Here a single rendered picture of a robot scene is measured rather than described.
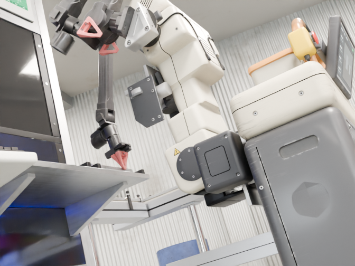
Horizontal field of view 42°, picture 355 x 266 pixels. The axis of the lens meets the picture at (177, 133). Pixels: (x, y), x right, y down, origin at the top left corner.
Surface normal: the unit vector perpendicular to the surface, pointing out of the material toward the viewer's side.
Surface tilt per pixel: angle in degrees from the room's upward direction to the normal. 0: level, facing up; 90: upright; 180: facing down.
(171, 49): 172
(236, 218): 90
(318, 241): 90
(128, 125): 90
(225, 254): 90
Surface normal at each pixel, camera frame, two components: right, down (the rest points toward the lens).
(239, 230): -0.25, -0.25
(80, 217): -0.51, -0.14
